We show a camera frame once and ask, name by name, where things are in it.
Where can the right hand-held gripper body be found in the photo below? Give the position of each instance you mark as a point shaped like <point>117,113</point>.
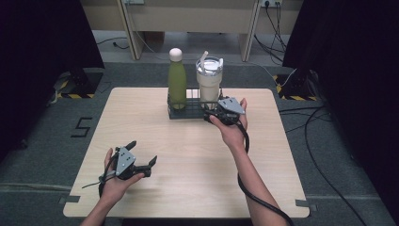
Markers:
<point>230,106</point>

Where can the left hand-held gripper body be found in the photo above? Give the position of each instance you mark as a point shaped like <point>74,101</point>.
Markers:
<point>124,161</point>

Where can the cream tumbler with straw lid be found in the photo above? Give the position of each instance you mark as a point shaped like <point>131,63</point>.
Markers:
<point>208,88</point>

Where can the green bottle with white cap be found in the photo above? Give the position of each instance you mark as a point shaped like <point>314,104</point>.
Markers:
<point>177,84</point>

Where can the person's left hand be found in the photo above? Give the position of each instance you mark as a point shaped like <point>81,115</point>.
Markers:
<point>116,186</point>

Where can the person's right hand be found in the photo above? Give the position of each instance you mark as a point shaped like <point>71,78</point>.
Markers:
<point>232,133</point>

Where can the black stand base hazard tape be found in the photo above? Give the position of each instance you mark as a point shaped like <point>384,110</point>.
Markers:
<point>298,88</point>
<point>83,83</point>

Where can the dark curtain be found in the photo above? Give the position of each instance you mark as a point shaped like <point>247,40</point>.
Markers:
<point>37,62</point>
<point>354,78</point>

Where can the white power strip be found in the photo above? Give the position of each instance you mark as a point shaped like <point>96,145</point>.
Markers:
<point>134,1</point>

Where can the white wall socket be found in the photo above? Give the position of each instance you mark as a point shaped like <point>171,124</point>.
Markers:
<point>271,2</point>

